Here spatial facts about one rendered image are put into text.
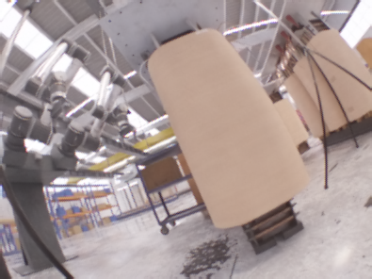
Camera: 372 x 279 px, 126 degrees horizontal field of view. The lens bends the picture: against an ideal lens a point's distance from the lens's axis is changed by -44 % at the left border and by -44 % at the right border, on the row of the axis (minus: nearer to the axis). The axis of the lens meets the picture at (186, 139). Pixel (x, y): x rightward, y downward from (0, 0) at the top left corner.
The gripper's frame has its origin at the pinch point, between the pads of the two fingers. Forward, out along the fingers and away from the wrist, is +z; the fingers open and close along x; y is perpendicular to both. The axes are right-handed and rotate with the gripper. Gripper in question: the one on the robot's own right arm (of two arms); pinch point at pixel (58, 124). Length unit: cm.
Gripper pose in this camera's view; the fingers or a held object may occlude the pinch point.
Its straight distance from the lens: 101.8
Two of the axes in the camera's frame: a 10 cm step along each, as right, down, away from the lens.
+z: 3.9, 8.8, -2.6
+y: -3.0, -1.5, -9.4
